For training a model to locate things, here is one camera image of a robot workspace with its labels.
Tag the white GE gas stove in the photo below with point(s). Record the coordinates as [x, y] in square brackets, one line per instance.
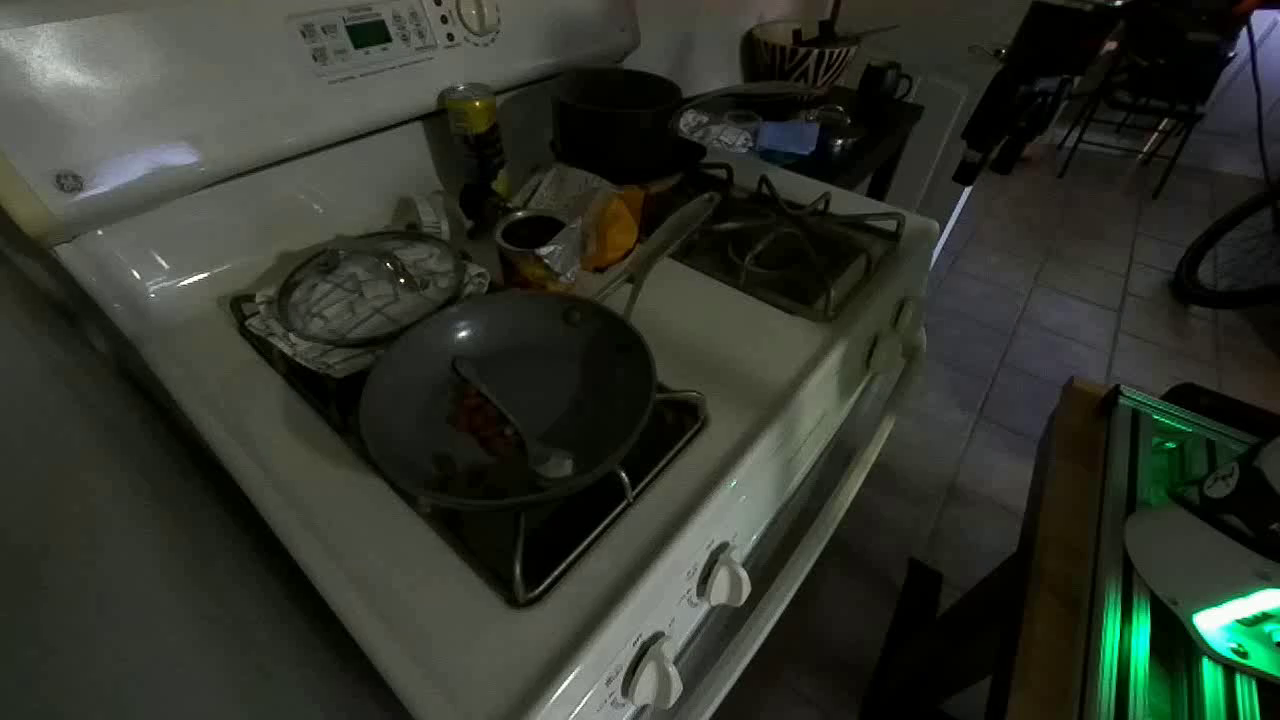
[744, 361]

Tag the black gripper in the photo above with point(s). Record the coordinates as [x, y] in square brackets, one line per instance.
[1022, 73]

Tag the black cooking pot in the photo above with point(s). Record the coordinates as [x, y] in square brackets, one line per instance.
[620, 122]

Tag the white door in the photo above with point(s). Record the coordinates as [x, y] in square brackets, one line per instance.
[942, 144]

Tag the blue sponge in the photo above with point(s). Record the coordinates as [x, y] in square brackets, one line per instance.
[788, 138]

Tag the red brown food bits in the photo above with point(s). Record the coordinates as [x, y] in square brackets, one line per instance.
[478, 428]

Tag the white stove knob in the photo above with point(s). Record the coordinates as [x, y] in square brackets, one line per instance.
[724, 578]
[652, 674]
[888, 348]
[915, 317]

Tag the brown wooden board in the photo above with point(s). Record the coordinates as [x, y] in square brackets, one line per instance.
[1061, 562]

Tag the orange round item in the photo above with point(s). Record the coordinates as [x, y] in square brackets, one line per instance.
[613, 230]

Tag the crumpled aluminium foil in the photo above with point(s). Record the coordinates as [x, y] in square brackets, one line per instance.
[286, 343]

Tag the bicycle wheel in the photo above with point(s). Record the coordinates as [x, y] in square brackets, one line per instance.
[1223, 254]

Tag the dark metal chair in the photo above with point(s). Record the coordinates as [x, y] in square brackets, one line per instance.
[1134, 83]

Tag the green lit aluminium frame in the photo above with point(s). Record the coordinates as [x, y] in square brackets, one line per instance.
[1144, 643]

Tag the small metal cup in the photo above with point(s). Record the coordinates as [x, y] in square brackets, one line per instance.
[537, 247]

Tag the black side table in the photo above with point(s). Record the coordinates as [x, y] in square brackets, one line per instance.
[880, 144]

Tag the zebra striped bowl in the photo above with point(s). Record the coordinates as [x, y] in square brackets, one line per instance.
[803, 56]

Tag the black mug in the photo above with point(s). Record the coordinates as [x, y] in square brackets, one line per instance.
[880, 90]

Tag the gray frying pan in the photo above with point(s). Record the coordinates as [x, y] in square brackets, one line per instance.
[533, 361]

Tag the black burner grate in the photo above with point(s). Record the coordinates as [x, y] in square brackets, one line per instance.
[787, 254]
[585, 532]

